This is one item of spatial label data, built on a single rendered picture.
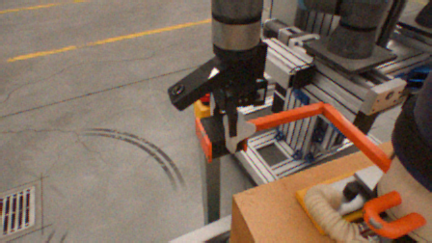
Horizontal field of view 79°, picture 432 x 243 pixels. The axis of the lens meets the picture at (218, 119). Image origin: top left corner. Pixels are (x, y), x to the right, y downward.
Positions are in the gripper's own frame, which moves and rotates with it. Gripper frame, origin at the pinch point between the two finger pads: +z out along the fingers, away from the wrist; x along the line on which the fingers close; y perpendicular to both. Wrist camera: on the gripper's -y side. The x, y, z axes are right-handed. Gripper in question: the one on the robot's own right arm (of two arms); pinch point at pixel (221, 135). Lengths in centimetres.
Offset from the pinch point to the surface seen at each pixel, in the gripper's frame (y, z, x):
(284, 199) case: 10.9, 13.1, -11.4
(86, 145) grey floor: -58, 109, 127
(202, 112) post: 1.9, 8.8, 18.3
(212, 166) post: 4.8, 34.6, 18.9
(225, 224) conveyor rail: 4.0, 48.5, 4.3
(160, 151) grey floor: -7, 108, 100
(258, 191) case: 6.5, 13.1, -7.6
